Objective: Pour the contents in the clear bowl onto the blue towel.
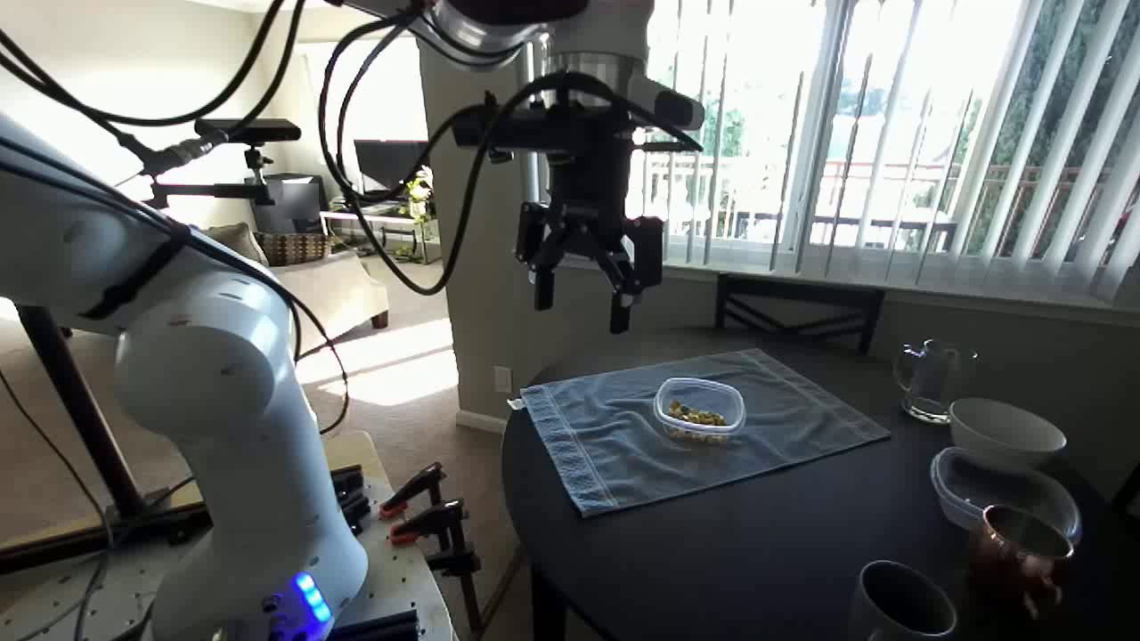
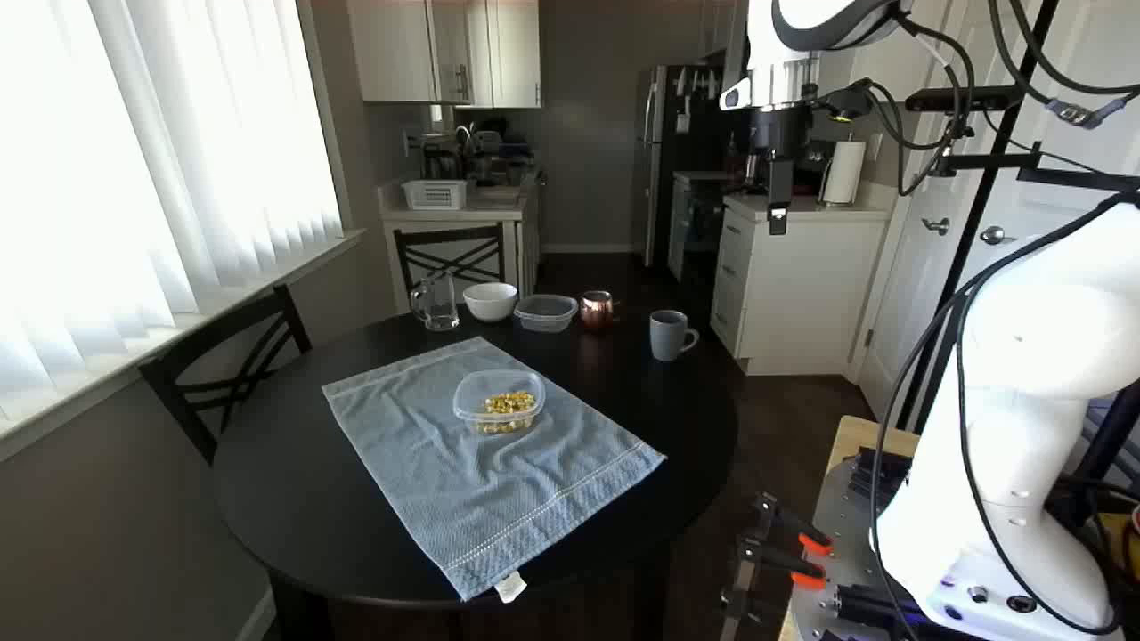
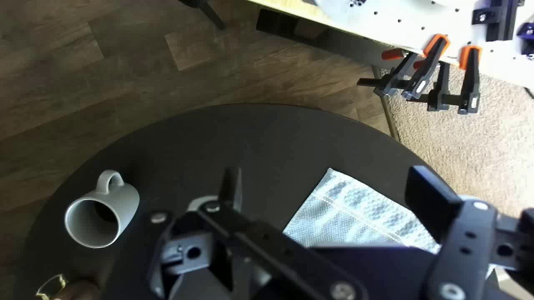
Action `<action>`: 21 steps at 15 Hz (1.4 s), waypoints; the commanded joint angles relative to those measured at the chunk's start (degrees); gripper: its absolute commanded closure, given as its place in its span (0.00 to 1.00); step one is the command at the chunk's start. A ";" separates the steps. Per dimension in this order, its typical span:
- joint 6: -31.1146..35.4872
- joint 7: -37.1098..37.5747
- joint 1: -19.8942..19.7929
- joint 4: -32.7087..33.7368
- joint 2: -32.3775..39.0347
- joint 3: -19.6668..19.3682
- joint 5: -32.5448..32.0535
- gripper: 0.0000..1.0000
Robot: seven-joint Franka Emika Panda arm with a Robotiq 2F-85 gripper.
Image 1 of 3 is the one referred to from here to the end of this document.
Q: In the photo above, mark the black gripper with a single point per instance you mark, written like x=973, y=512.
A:
x=588, y=181

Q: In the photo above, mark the clear plastic bowl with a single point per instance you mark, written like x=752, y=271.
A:
x=682, y=392

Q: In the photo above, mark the nuts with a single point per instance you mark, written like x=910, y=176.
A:
x=700, y=415

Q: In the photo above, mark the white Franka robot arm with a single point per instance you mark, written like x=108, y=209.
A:
x=217, y=380

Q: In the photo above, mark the blue towel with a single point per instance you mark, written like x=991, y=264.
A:
x=618, y=457

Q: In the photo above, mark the white ceramic bowl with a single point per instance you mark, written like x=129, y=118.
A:
x=1004, y=428

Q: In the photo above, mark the black chair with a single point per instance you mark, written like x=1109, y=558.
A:
x=807, y=296

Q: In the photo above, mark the black monitor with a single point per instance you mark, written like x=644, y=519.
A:
x=391, y=161

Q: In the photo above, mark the beige sofa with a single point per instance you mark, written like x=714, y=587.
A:
x=321, y=291

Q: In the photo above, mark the round black table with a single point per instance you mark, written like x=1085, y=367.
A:
x=762, y=554

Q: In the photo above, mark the clear drinking glass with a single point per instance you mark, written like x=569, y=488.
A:
x=928, y=380

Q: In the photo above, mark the perforated robot mounting table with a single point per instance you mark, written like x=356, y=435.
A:
x=404, y=593

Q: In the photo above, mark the white vertical blinds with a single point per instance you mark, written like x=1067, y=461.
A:
x=948, y=129

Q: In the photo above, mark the grey mug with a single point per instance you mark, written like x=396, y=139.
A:
x=897, y=606

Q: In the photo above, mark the shallow clear plastic container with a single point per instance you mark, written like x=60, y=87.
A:
x=991, y=488

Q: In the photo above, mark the copper mug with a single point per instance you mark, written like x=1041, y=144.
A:
x=1018, y=558

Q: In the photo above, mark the white wall outlet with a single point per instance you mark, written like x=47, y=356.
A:
x=503, y=380

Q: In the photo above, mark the black stereo camera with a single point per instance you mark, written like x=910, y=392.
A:
x=254, y=129

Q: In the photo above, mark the black camera stand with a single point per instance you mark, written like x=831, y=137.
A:
x=74, y=392

